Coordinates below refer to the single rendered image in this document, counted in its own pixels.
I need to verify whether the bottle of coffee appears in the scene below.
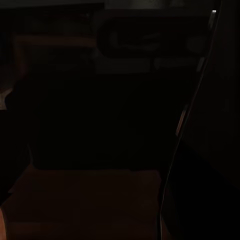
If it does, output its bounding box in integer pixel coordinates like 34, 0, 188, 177
0, 0, 223, 240

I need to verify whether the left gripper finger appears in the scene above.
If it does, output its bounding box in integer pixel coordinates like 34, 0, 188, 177
168, 139, 240, 240

